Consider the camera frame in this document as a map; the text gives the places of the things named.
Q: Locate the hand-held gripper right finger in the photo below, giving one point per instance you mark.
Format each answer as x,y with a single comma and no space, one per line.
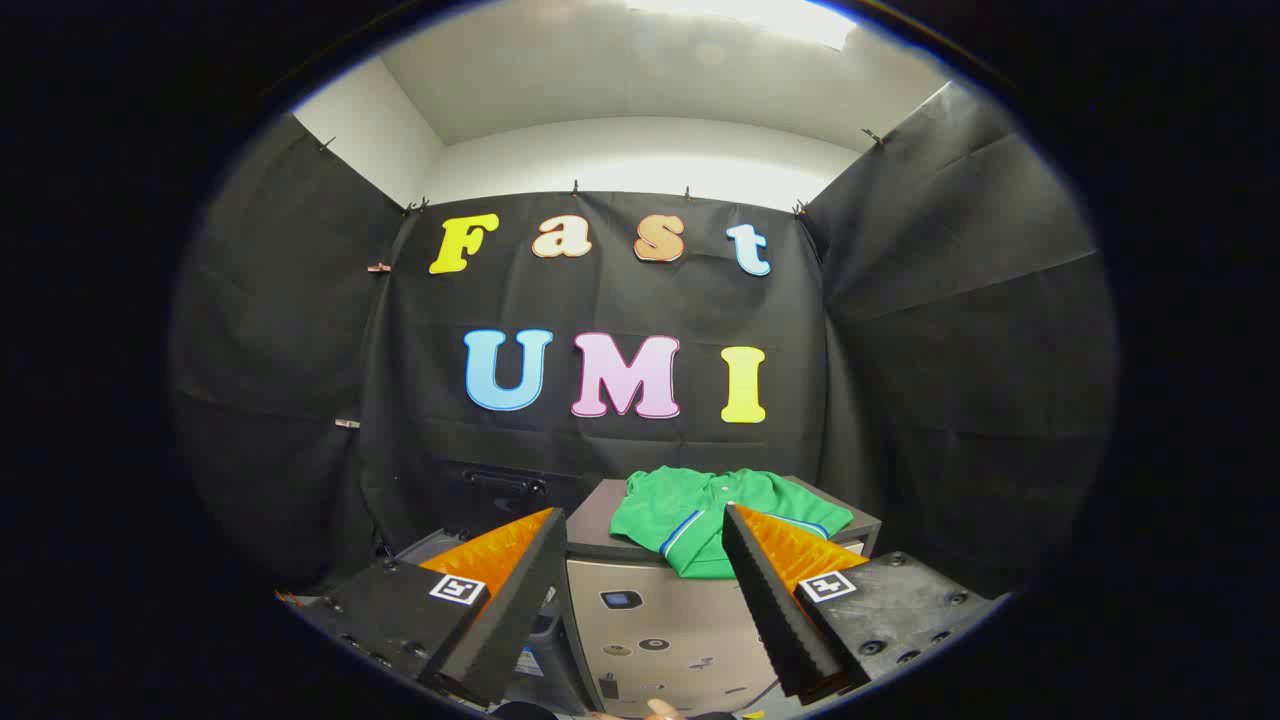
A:
775,610

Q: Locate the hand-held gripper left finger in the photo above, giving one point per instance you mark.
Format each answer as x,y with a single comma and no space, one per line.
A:
520,610

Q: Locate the green polo shirt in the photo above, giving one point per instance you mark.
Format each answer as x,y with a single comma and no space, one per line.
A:
690,505

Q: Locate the black backdrop cloth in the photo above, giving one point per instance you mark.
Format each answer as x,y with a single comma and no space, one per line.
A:
620,300

